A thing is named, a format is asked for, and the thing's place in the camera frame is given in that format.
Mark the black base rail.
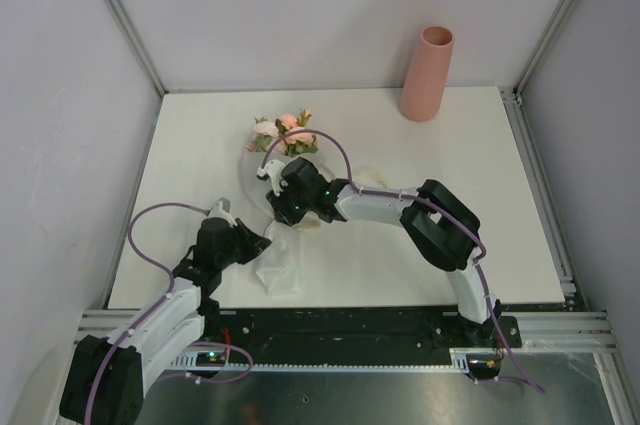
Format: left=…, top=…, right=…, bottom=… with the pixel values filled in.
left=202, top=306, right=522, bottom=367

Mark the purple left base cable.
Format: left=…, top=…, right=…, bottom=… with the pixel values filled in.
left=185, top=340, right=259, bottom=386

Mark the right aluminium frame post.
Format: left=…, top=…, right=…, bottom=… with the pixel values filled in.
left=512, top=0, right=580, bottom=104

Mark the left aluminium frame post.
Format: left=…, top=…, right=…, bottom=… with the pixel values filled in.
left=104, top=0, right=166, bottom=98

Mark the aluminium frame post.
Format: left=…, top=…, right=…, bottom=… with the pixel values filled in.
left=104, top=0, right=166, bottom=98
left=512, top=0, right=580, bottom=104

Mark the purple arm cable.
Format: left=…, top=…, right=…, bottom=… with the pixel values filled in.
left=84, top=201, right=216, bottom=421
left=260, top=129, right=504, bottom=341

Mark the pink flower bouquet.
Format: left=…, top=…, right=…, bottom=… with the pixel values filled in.
left=245, top=109, right=318, bottom=157

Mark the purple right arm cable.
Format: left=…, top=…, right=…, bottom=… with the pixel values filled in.
left=260, top=129, right=504, bottom=341

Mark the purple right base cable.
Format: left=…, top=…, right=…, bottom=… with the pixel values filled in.
left=474, top=339, right=550, bottom=396

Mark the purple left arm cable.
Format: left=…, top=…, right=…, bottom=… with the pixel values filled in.
left=84, top=201, right=216, bottom=421

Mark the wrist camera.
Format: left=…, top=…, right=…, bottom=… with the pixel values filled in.
left=207, top=197, right=235, bottom=224
left=256, top=159, right=285, bottom=196

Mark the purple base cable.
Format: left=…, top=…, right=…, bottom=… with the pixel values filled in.
left=474, top=339, right=550, bottom=396
left=185, top=340, right=259, bottom=386

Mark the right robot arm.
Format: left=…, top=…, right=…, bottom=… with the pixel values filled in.
left=257, top=157, right=498, bottom=346

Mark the cream printed ribbon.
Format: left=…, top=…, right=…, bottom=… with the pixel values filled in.
left=294, top=167, right=396, bottom=234

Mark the white wrapping paper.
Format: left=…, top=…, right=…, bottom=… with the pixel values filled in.
left=239, top=150, right=322, bottom=296

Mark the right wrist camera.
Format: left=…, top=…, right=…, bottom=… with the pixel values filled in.
left=256, top=159, right=285, bottom=196

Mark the pink tall vase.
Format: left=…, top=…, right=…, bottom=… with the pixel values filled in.
left=400, top=26, right=454, bottom=122

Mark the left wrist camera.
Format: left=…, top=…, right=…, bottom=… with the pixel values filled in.
left=207, top=197, right=235, bottom=224

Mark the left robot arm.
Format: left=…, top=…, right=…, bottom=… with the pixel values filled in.
left=59, top=212, right=271, bottom=424

